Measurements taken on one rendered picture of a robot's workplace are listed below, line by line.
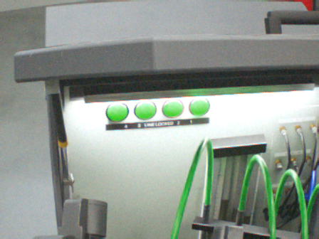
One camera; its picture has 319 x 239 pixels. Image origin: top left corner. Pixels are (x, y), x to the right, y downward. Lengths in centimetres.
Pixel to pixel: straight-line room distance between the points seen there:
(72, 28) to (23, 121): 244
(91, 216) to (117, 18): 75
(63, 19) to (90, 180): 38
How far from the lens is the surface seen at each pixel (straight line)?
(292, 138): 184
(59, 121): 140
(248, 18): 188
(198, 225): 183
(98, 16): 185
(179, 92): 167
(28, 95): 444
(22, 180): 379
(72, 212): 118
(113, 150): 176
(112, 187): 183
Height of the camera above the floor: 230
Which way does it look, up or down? 33 degrees down
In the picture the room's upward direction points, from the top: 1 degrees counter-clockwise
